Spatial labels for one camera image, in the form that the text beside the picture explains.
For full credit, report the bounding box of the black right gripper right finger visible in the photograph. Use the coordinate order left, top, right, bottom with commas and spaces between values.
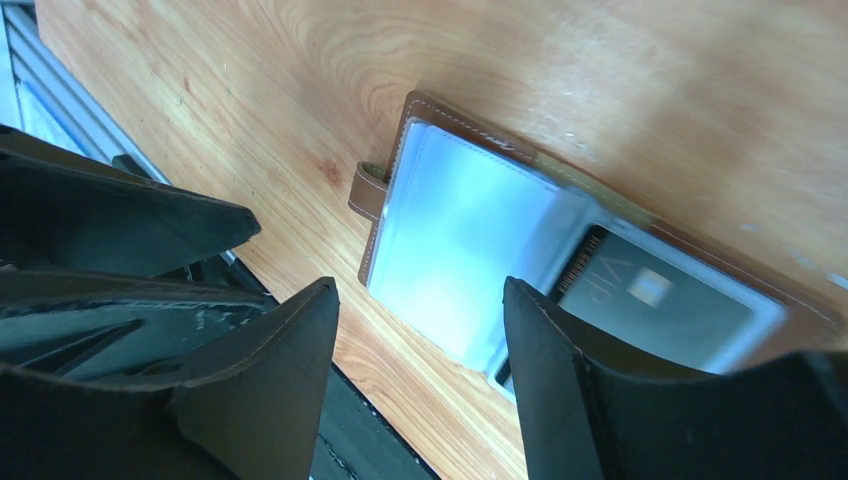
503, 277, 847, 479

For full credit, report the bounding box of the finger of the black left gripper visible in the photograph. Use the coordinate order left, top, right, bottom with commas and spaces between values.
1, 126, 261, 276
1, 270, 274, 380

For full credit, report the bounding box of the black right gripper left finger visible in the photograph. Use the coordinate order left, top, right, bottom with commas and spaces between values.
1, 277, 339, 479

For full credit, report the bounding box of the brown leather card holder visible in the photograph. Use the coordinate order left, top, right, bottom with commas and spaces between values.
348, 91, 846, 398

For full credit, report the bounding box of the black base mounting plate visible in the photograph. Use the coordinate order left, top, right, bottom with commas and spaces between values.
112, 155, 439, 480

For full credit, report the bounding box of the aluminium table frame rail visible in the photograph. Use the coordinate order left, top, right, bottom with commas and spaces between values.
1, 1, 168, 184

